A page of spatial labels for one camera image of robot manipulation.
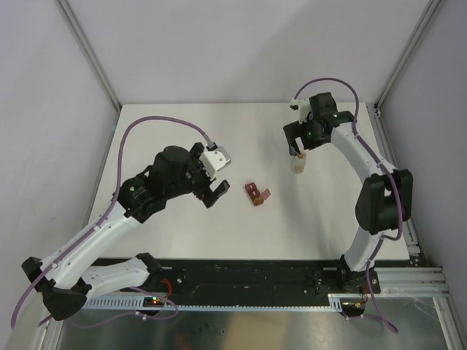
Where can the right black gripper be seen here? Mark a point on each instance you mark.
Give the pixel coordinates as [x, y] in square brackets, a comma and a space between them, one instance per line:
[295, 130]

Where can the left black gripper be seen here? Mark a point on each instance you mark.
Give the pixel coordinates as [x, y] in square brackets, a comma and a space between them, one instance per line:
[205, 192]

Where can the clear pill bottle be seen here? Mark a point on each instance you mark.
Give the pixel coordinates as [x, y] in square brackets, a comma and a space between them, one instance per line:
[297, 166]

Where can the red weekly pill organizer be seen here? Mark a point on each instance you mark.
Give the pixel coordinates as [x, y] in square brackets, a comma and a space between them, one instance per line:
[257, 197]

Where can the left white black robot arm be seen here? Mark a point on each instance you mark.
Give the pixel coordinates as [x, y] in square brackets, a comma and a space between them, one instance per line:
[68, 279]

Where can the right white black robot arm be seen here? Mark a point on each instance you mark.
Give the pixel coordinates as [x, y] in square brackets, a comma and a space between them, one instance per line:
[385, 199]

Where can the shiny metal front plate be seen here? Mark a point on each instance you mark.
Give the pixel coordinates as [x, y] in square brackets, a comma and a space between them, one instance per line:
[416, 319]

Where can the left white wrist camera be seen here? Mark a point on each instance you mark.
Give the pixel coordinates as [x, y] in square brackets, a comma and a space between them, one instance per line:
[214, 161]

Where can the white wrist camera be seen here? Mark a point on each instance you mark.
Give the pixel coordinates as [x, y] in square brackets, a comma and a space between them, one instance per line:
[303, 107]
[214, 161]

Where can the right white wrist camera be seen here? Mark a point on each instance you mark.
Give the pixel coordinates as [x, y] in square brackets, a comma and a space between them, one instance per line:
[303, 107]

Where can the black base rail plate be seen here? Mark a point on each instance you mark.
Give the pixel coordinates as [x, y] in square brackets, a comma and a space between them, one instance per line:
[259, 283]

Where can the right aluminium frame post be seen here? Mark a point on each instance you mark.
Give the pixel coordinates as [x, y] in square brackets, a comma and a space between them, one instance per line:
[415, 39]

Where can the aluminium frame post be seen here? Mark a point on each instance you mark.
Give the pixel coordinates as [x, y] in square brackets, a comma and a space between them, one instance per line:
[415, 39]
[80, 37]

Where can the left aluminium frame post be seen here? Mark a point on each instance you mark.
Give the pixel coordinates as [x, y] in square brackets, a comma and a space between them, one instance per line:
[80, 37]

